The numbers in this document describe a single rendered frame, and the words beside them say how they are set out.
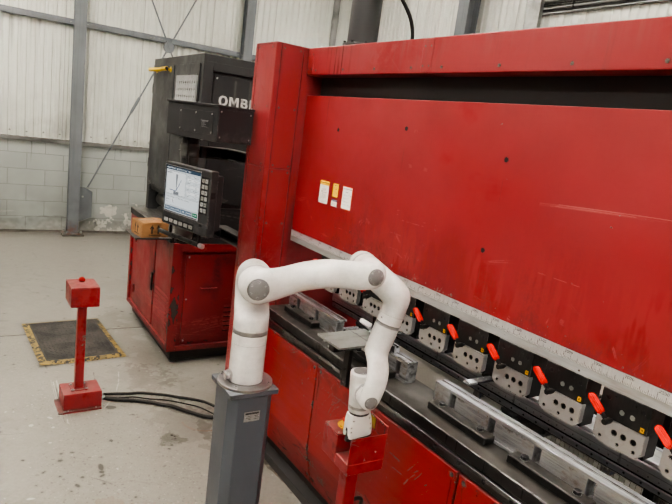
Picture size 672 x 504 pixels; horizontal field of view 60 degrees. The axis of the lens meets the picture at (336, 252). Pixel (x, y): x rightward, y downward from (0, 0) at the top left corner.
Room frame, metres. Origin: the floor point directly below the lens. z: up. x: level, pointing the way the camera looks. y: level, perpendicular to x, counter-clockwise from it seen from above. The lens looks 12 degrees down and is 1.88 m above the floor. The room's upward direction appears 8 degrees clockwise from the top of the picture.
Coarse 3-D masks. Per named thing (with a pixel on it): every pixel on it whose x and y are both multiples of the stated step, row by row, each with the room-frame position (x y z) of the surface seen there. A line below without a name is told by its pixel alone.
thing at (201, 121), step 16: (176, 112) 3.36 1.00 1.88; (192, 112) 3.24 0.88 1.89; (208, 112) 3.14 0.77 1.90; (224, 112) 3.12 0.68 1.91; (240, 112) 3.20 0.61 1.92; (176, 128) 3.35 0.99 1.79; (192, 128) 3.23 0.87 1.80; (208, 128) 3.14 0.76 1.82; (224, 128) 3.13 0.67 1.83; (240, 128) 3.21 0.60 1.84; (192, 144) 3.45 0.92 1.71; (192, 160) 3.45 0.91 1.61; (176, 240) 3.45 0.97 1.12
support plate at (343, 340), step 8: (320, 336) 2.45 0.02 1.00; (328, 336) 2.45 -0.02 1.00; (336, 336) 2.46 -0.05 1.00; (344, 336) 2.48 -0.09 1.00; (352, 336) 2.49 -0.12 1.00; (368, 336) 2.52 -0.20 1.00; (336, 344) 2.36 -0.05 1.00; (344, 344) 2.38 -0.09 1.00; (352, 344) 2.39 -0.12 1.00; (360, 344) 2.40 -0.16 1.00
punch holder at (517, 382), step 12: (504, 348) 1.94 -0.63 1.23; (516, 348) 1.89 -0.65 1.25; (504, 360) 1.92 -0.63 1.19; (516, 360) 1.88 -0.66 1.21; (528, 360) 1.84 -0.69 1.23; (540, 360) 1.85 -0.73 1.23; (504, 372) 1.91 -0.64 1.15; (516, 372) 1.87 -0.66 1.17; (528, 372) 1.84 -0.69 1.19; (504, 384) 1.90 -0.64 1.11; (516, 384) 1.86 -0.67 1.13; (528, 384) 1.83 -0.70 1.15; (540, 384) 1.87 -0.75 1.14; (528, 396) 1.85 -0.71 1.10
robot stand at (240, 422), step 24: (216, 408) 1.87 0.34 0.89; (240, 408) 1.79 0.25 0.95; (264, 408) 1.84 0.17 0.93; (216, 432) 1.85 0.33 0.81; (240, 432) 1.80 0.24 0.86; (264, 432) 1.85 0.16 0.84; (216, 456) 1.83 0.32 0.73; (240, 456) 1.80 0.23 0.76; (216, 480) 1.82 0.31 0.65; (240, 480) 1.81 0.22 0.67
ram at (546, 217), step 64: (320, 128) 3.08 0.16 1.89; (384, 128) 2.64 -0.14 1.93; (448, 128) 2.31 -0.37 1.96; (512, 128) 2.05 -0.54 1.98; (576, 128) 1.85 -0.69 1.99; (640, 128) 1.68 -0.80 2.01; (384, 192) 2.58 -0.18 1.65; (448, 192) 2.26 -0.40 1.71; (512, 192) 2.01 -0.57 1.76; (576, 192) 1.81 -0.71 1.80; (640, 192) 1.65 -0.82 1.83; (384, 256) 2.53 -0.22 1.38; (448, 256) 2.21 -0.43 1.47; (512, 256) 1.97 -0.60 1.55; (576, 256) 1.77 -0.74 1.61; (640, 256) 1.61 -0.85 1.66; (512, 320) 1.93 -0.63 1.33; (576, 320) 1.73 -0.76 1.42; (640, 320) 1.58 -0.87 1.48
